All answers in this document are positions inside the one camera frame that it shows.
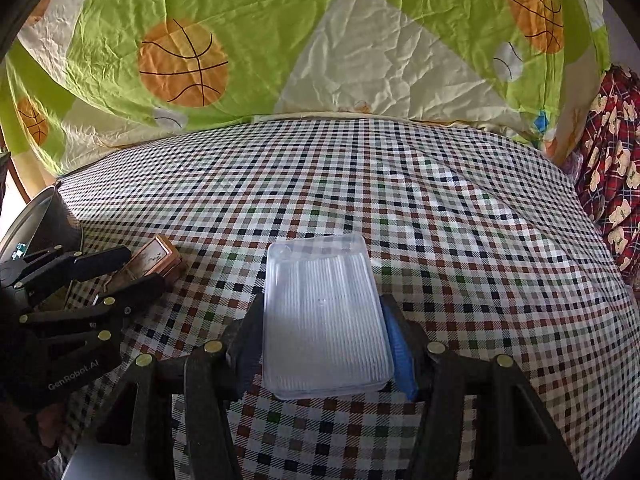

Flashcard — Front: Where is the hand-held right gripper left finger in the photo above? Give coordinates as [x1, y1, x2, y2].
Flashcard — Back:
[95, 292, 266, 480]

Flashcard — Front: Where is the round metal tin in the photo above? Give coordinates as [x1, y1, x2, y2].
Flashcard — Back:
[0, 185, 83, 267]

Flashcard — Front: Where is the clear plastic case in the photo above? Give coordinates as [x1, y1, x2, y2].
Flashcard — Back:
[262, 234, 396, 401]

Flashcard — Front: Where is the red bear-print cloth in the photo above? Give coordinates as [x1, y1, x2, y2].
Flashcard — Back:
[572, 64, 640, 291]

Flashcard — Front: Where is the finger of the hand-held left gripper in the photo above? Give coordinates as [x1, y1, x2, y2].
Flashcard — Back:
[0, 245, 132, 306]
[19, 274, 167, 335]

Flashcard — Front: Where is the brown playing card pack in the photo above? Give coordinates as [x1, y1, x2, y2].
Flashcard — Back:
[127, 234, 187, 288]

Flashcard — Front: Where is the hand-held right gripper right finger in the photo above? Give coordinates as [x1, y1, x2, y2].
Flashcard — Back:
[380, 294, 583, 480]

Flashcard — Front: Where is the green ball-print bedsheet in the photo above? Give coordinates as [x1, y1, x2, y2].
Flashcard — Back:
[0, 0, 613, 178]

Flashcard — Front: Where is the person's left hand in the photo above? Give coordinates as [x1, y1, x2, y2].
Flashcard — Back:
[30, 400, 68, 461]

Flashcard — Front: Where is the checkered tablecloth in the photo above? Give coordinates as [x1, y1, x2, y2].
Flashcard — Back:
[42, 112, 640, 480]

